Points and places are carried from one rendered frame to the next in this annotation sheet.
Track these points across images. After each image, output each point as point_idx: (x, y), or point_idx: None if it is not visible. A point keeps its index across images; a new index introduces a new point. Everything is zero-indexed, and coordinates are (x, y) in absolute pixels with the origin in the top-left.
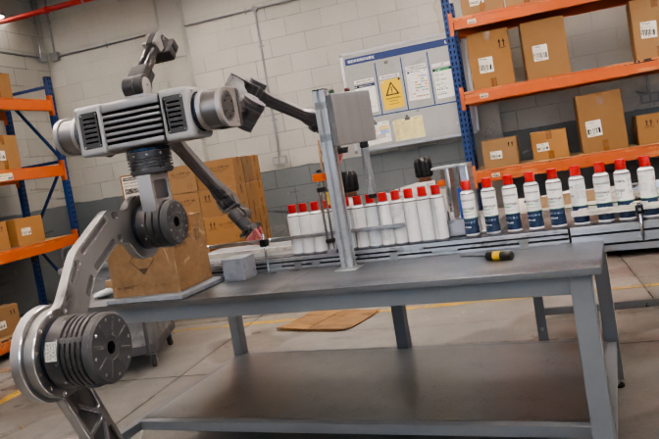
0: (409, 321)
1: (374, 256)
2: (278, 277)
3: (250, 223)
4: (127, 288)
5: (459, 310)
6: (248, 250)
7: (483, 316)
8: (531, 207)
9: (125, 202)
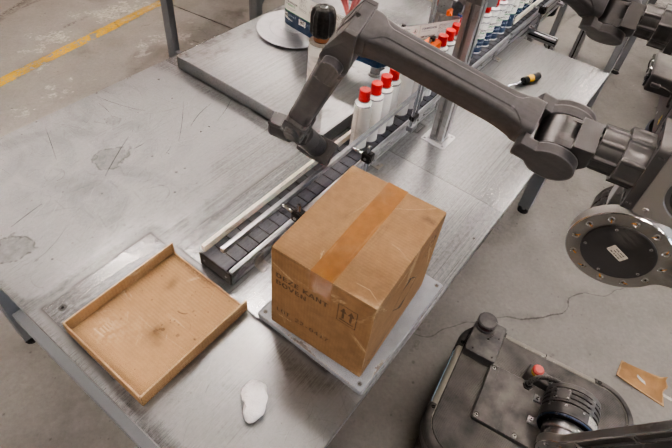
0: (8, 126)
1: (426, 112)
2: (411, 188)
3: (324, 139)
4: (378, 345)
5: (37, 85)
6: (298, 174)
7: (88, 84)
8: (500, 22)
9: (667, 233)
